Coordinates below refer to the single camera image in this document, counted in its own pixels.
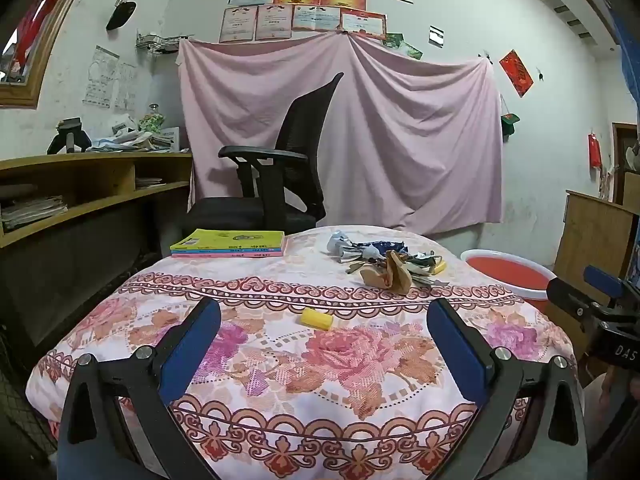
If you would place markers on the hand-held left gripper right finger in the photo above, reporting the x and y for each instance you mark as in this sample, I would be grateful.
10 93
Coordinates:
460 355

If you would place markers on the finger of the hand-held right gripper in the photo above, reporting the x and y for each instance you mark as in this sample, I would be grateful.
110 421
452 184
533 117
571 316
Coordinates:
575 297
602 280

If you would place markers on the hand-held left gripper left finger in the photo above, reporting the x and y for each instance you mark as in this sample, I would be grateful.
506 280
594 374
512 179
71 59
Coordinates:
192 345

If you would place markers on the red plastic basin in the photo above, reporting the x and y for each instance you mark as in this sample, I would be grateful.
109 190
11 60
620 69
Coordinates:
505 275

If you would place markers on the small yellow foam block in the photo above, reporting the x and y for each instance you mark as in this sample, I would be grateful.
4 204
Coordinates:
439 266

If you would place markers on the olive green wrapper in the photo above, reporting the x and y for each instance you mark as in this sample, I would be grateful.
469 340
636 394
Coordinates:
421 270

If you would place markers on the dark blue wrapper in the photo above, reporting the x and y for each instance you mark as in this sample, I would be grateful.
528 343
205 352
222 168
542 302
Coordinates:
382 249

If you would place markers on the white wrapper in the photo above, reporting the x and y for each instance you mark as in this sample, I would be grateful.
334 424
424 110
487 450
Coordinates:
340 247

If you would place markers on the wooden cabinet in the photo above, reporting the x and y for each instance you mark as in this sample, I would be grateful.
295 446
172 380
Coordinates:
590 230

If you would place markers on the thin blue book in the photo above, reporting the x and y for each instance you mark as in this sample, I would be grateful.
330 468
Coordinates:
225 250

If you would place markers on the yellow book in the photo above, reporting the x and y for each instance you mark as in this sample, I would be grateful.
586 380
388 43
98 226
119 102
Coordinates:
225 237

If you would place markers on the red hanging ornament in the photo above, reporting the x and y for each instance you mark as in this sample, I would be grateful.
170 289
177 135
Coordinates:
594 150

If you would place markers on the thin shelf papers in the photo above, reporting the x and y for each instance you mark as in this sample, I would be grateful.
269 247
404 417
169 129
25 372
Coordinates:
148 181

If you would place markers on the stack of shelf papers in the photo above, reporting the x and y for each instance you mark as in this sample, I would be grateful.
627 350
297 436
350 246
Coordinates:
32 212

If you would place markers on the pile of papers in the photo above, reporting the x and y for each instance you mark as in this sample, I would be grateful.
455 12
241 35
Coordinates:
130 141

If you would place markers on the wooden desk with shelves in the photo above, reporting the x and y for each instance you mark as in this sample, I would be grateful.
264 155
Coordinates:
75 162

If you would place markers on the blue cloth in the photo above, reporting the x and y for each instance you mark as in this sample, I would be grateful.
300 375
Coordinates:
627 60

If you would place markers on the pink hanging sheet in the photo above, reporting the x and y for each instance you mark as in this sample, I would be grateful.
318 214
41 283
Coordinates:
410 135

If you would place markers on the glass candy jar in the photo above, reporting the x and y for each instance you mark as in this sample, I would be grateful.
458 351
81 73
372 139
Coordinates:
151 121

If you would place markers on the black office chair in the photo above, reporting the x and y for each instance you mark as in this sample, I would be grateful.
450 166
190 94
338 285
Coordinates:
300 135

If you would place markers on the black phone stand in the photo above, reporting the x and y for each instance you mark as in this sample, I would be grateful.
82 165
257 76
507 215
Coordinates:
70 135

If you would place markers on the black and white photo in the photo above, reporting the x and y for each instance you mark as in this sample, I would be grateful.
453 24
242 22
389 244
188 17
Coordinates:
436 35

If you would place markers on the black hanging pouch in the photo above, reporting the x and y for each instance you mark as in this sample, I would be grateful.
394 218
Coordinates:
121 15

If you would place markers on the red curtain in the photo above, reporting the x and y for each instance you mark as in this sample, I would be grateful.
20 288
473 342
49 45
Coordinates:
42 15

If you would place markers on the red paper wall decoration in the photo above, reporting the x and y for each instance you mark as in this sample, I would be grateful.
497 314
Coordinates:
516 72

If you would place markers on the small wall calendar sheet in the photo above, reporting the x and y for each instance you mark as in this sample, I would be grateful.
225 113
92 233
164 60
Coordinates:
126 87

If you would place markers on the large wall calendar sheet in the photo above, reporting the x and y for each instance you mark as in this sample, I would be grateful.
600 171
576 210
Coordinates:
100 77

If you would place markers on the green wall photos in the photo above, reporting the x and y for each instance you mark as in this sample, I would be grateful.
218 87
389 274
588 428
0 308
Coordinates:
405 46

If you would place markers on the wooden window frame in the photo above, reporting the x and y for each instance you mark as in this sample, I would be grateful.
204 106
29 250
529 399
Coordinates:
60 25

